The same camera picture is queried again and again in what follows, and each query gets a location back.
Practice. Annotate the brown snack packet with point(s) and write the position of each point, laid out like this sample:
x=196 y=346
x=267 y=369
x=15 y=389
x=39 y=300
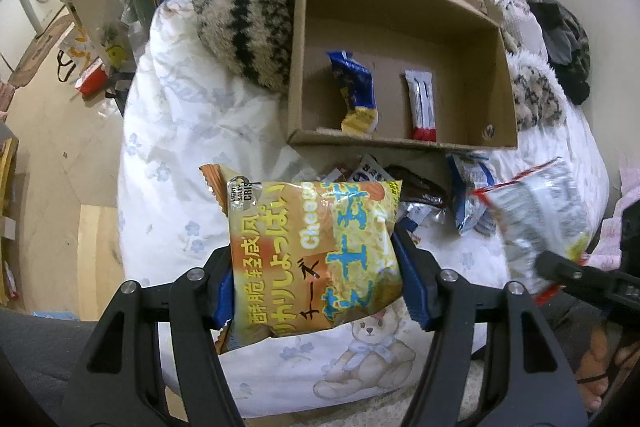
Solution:
x=420 y=189

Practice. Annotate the person's grey trouser leg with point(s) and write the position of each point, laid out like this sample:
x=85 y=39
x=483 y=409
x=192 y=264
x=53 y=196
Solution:
x=30 y=357

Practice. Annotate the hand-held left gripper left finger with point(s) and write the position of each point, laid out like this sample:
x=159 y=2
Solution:
x=226 y=292

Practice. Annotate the pink towel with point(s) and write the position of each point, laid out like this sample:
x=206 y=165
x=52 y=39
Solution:
x=625 y=187

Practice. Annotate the yellow cheese snack bag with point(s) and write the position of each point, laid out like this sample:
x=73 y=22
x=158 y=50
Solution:
x=310 y=257

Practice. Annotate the blue white bread packet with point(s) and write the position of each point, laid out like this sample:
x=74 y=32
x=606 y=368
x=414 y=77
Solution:
x=467 y=197

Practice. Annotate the white floral bed sheet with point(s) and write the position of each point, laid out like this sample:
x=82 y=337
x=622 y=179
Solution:
x=200 y=132

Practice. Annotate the black white snack packet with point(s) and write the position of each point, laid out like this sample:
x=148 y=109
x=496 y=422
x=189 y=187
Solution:
x=367 y=169

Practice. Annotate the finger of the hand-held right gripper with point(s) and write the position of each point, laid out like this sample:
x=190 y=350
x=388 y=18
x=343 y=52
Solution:
x=585 y=277

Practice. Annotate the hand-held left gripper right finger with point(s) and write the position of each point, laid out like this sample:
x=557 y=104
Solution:
x=411 y=277

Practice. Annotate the fuzzy cream black patterned blanket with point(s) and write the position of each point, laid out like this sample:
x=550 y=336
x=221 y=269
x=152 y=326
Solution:
x=240 y=7

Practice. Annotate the white snack bag red edge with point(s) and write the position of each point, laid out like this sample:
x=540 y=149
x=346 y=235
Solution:
x=540 y=212

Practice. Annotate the silver snack packet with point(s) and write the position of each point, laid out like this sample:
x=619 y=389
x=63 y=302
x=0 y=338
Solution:
x=420 y=213

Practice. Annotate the red white box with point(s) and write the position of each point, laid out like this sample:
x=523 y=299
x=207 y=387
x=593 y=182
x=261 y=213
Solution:
x=92 y=79

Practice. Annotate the person's foot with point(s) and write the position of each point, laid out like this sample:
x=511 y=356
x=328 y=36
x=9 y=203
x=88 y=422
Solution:
x=600 y=367

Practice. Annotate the brown doormat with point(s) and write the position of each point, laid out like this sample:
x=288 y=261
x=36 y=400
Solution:
x=40 y=52

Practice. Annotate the blue yellow snack packet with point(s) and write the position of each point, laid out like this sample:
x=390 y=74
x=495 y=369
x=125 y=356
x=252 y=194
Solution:
x=355 y=82

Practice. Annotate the yellow plastic bag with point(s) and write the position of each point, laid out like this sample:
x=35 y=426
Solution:
x=112 y=52

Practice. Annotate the dark clothing pile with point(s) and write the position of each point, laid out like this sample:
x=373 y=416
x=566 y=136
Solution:
x=565 y=47

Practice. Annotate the white red stick packet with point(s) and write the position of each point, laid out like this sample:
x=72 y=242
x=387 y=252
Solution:
x=420 y=102

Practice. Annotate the cardboard box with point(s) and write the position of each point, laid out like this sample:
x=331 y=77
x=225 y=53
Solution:
x=450 y=32

